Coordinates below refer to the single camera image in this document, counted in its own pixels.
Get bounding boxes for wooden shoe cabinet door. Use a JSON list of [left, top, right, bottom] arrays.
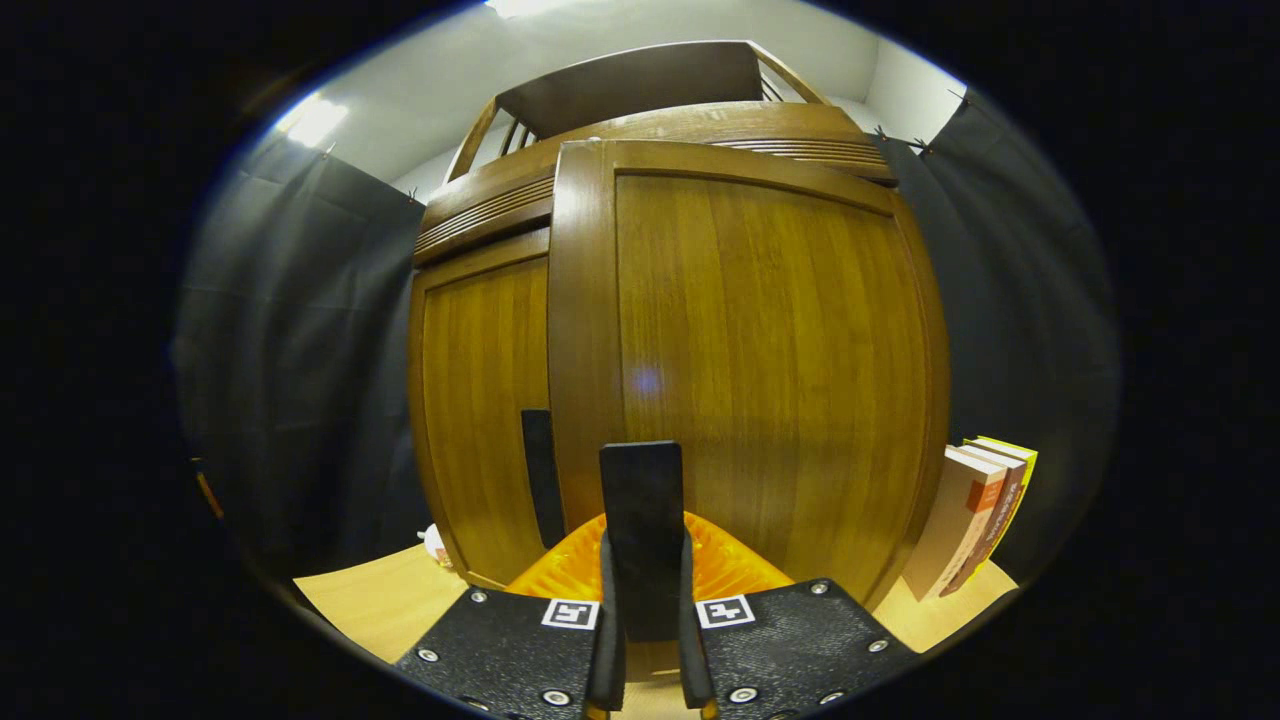
[[407, 228, 566, 591], [547, 138, 953, 646]]

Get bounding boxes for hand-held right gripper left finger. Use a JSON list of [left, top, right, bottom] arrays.
[[393, 512, 629, 720]]

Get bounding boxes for black backdrop cloth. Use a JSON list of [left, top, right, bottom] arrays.
[[175, 95, 1121, 601]]

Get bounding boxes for small ceiling light panel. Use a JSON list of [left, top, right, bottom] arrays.
[[275, 93, 351, 151]]

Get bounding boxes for yellow book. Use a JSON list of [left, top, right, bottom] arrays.
[[975, 436, 1039, 561]]

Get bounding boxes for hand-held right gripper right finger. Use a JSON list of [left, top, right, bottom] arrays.
[[678, 510, 923, 720]]

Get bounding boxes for dark red book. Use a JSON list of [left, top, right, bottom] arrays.
[[940, 440, 1028, 598]]

